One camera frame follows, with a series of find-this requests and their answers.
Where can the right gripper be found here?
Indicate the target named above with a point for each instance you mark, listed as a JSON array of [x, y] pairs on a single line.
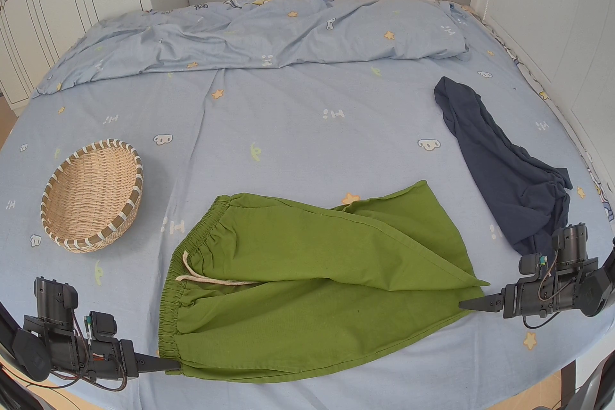
[[533, 300]]

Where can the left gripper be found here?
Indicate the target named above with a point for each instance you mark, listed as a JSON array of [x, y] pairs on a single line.
[[103, 360]]

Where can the green shorts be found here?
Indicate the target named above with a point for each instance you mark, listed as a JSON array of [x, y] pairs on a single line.
[[312, 283]]

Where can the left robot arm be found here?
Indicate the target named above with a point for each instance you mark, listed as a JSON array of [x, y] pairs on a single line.
[[31, 353]]

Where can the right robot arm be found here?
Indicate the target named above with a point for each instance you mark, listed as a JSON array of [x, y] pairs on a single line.
[[593, 295]]

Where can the dark blue garment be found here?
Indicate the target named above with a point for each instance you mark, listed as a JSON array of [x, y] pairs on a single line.
[[504, 168]]

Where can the round woven basket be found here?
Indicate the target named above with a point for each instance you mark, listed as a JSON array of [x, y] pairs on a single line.
[[91, 196]]

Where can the pale blue quilt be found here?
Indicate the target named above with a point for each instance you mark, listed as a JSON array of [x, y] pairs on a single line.
[[240, 38]]

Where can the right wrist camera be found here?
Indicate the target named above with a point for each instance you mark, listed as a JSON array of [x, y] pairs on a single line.
[[531, 265]]

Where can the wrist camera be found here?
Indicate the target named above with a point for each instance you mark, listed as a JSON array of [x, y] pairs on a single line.
[[531, 265], [103, 324]]

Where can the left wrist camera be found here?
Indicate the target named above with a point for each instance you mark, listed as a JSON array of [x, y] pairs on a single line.
[[103, 324]]

